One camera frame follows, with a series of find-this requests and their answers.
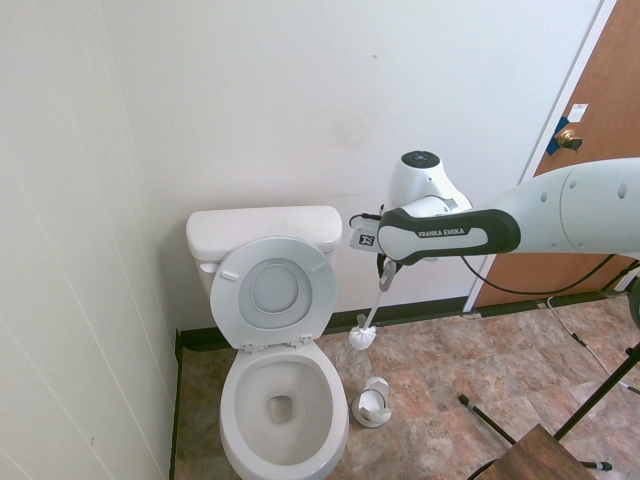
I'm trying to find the black leg with grey tip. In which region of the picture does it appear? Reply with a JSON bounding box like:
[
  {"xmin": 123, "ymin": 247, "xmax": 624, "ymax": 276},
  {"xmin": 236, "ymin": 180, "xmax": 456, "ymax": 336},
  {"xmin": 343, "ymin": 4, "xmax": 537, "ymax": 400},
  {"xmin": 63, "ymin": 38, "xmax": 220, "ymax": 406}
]
[{"xmin": 574, "ymin": 457, "xmax": 614, "ymax": 473}]

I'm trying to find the white toilet bowl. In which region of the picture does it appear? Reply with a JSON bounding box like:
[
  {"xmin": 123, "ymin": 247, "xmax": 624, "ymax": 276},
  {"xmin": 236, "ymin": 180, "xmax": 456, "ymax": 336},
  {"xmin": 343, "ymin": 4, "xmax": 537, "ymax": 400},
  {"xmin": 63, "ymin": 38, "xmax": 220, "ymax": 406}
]
[{"xmin": 218, "ymin": 339, "xmax": 350, "ymax": 480}]

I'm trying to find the black door threshold strip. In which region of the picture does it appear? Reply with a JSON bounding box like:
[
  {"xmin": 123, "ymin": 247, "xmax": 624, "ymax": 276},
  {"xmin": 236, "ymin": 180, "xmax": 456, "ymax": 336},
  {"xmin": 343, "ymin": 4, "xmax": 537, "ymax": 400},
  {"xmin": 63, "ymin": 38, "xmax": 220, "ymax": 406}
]
[{"xmin": 472, "ymin": 287, "xmax": 624, "ymax": 319}]

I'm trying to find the blue tape strip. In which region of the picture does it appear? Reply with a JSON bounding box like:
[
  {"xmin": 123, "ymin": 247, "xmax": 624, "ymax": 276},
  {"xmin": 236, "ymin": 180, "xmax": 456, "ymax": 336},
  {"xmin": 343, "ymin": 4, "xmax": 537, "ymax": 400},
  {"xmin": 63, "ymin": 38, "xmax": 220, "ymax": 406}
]
[{"xmin": 546, "ymin": 115, "xmax": 574, "ymax": 157}]

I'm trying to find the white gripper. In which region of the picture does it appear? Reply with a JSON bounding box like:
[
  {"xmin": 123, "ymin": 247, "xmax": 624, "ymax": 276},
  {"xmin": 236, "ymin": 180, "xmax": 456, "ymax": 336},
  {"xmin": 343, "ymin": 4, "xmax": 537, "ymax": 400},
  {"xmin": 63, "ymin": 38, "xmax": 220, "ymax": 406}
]
[{"xmin": 348, "ymin": 224, "xmax": 402, "ymax": 276}]

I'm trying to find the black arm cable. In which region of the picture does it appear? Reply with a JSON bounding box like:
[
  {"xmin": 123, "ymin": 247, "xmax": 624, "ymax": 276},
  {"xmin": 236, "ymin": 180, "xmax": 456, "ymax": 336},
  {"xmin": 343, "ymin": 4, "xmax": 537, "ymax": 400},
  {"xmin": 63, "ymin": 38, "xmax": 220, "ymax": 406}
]
[{"xmin": 348, "ymin": 212, "xmax": 618, "ymax": 296}]

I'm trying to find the white toilet seat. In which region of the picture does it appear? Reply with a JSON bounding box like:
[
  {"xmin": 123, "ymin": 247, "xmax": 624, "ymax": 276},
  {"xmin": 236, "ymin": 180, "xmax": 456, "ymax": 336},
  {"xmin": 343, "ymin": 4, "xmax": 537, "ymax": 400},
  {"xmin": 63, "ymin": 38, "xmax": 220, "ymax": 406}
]
[{"xmin": 209, "ymin": 234, "xmax": 340, "ymax": 351}]

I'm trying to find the dark wooden table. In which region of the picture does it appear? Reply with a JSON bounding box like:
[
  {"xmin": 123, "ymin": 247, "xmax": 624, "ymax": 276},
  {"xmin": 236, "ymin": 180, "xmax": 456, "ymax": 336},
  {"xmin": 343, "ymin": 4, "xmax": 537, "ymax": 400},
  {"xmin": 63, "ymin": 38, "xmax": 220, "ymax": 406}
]
[{"xmin": 477, "ymin": 423, "xmax": 597, "ymax": 480}]

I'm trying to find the brass door knob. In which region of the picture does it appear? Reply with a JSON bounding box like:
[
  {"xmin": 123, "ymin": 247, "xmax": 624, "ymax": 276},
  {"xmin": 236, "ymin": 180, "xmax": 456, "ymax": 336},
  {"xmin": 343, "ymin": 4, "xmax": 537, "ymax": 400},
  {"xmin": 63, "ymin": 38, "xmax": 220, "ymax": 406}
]
[{"xmin": 556, "ymin": 127, "xmax": 584, "ymax": 154}]

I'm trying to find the white toilet seat lid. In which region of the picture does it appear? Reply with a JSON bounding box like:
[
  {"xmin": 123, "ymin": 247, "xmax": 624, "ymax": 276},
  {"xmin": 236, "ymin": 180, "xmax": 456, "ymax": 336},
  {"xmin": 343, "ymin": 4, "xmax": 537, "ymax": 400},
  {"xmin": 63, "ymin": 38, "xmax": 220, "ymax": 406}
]
[{"xmin": 248, "ymin": 260, "xmax": 303, "ymax": 315}]

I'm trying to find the long black wall baseboard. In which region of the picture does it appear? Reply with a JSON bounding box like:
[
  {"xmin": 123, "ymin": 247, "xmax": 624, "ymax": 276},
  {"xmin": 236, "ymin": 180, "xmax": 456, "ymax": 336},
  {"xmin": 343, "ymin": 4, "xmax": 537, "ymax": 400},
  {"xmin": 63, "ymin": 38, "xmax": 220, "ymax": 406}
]
[{"xmin": 175, "ymin": 295, "xmax": 474, "ymax": 352}]

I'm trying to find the white tank lid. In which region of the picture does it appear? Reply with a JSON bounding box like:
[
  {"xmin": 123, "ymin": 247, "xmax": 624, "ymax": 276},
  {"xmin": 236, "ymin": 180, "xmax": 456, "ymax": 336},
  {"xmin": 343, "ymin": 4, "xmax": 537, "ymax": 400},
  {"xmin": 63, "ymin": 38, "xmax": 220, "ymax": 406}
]
[{"xmin": 185, "ymin": 205, "xmax": 344, "ymax": 254}]

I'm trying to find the white toilet brush grey handle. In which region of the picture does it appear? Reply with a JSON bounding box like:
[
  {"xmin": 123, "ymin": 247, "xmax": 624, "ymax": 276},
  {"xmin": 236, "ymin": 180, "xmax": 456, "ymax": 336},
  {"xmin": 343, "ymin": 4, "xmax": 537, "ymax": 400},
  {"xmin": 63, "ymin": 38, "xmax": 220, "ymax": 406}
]
[{"xmin": 348, "ymin": 257, "xmax": 399, "ymax": 352}]

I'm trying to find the black rod with foot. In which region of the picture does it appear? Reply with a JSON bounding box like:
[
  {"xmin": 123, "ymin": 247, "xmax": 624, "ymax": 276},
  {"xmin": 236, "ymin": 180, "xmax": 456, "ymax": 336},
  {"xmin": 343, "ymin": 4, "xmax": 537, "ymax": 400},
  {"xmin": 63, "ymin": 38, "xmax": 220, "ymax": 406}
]
[{"xmin": 458, "ymin": 394, "xmax": 517, "ymax": 447}]

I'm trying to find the black floor cable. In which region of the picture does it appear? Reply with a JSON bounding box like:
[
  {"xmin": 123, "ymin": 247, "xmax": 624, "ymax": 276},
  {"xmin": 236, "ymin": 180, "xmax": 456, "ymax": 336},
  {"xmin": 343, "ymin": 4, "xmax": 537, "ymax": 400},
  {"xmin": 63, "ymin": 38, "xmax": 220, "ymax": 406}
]
[{"xmin": 467, "ymin": 457, "xmax": 509, "ymax": 480}]

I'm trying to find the white toilet tank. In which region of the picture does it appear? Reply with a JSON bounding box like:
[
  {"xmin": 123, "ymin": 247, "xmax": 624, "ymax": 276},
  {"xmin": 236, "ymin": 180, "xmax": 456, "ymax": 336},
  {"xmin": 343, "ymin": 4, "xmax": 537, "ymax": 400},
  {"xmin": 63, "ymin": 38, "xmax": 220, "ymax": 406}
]
[{"xmin": 192, "ymin": 243, "xmax": 342, "ymax": 302}]

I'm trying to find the white floor cable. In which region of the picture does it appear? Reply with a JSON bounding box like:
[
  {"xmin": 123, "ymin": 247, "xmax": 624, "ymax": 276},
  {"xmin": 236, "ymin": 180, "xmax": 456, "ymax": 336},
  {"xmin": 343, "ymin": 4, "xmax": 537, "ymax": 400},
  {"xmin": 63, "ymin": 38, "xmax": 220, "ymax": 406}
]
[{"xmin": 546, "ymin": 296, "xmax": 640, "ymax": 394}]

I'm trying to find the brown wooden door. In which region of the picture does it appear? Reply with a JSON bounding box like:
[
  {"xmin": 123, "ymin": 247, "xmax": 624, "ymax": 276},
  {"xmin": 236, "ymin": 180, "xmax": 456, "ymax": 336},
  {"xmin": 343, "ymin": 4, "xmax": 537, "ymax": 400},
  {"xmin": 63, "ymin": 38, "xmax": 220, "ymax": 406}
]
[{"xmin": 469, "ymin": 0, "xmax": 640, "ymax": 307}]

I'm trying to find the black camera tripod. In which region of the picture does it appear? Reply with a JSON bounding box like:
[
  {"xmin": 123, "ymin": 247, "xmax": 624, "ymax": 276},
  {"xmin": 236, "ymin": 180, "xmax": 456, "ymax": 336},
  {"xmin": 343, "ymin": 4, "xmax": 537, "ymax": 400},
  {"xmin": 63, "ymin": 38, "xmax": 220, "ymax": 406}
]
[{"xmin": 552, "ymin": 264, "xmax": 640, "ymax": 444}]

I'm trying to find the white toilet brush holder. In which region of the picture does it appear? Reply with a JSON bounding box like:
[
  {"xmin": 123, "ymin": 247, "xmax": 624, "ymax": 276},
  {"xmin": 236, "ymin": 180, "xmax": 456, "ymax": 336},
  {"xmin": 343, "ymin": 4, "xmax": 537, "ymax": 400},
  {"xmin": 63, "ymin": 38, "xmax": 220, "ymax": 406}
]
[{"xmin": 351, "ymin": 377, "xmax": 393, "ymax": 430}]

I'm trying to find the short black wall baseboard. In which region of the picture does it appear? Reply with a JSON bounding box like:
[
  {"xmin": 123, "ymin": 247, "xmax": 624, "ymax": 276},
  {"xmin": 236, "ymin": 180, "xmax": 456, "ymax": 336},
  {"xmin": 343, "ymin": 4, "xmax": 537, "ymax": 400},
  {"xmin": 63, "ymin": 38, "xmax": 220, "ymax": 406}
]
[{"xmin": 168, "ymin": 327, "xmax": 185, "ymax": 480}]

